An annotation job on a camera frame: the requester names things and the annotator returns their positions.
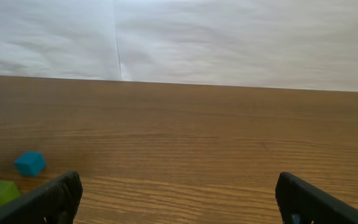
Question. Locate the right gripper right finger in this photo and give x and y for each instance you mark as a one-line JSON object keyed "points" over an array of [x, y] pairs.
{"points": [[309, 205]]}

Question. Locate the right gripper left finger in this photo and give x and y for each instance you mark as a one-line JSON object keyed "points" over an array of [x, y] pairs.
{"points": [[42, 202]]}

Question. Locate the blue cube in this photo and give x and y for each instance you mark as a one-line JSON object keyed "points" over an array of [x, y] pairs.
{"points": [[30, 164]]}

